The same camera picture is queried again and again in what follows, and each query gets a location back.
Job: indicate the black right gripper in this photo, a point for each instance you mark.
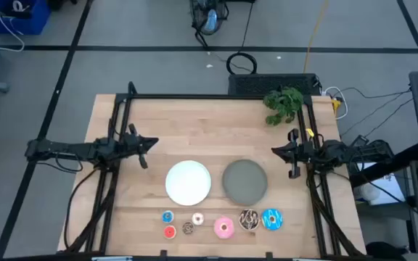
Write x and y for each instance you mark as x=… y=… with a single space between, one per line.
x=303 y=152

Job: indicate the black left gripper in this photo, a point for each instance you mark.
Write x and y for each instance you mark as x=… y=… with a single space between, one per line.
x=131 y=145

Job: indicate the large blue donut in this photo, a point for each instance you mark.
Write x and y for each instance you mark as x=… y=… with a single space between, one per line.
x=272 y=219

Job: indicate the large chocolate donut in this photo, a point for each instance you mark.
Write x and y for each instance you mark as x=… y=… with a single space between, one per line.
x=249 y=219

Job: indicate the small blue donut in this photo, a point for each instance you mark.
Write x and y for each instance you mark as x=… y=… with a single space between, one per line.
x=167 y=216

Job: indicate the small white pink donut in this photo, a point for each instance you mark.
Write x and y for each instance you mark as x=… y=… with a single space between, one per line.
x=197 y=219

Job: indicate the small red donut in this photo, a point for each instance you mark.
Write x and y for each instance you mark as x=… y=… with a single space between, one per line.
x=170 y=232

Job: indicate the small chocolate donut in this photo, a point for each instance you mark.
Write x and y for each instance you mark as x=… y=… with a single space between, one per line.
x=188 y=228

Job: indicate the large pink donut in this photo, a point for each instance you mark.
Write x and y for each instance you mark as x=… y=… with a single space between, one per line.
x=224 y=227

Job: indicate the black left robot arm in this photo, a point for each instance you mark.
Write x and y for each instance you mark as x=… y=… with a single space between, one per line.
x=67 y=148

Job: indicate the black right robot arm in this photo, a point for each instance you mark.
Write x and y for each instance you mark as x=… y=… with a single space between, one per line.
x=339 y=152

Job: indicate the yellow tag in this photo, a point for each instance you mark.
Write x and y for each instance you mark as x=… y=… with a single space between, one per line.
x=309 y=132

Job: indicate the grey round plate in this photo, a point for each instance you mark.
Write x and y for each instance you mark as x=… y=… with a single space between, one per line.
x=244 y=182

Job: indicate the green leafy plant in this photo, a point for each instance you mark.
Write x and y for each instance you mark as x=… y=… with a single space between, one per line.
x=283 y=103

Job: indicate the white round plate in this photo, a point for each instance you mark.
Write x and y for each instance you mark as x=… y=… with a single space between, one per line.
x=188 y=183

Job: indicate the black perforated computer case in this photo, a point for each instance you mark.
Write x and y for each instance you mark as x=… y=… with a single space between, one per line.
x=267 y=84

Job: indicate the white paper sheet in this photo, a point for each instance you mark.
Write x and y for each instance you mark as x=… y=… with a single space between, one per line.
x=387 y=186

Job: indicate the black floor fan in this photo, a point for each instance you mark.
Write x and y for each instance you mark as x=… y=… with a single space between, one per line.
x=209 y=16

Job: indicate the large blue plastic bin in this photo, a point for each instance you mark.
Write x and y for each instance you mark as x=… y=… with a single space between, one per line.
x=31 y=20

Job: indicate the black aluminium table frame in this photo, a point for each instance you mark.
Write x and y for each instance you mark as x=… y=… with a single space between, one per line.
x=194 y=96

